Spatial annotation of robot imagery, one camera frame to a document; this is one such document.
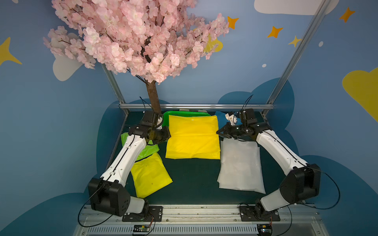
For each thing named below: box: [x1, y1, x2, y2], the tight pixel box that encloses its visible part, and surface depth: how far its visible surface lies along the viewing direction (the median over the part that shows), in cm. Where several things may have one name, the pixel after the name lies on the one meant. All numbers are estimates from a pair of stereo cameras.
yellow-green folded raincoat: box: [130, 152, 173, 199], surface depth 86 cm
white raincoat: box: [217, 138, 266, 195], surface depth 90 cm
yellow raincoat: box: [165, 115, 221, 160], surface depth 82 cm
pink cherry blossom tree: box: [43, 0, 229, 112], surface depth 54 cm
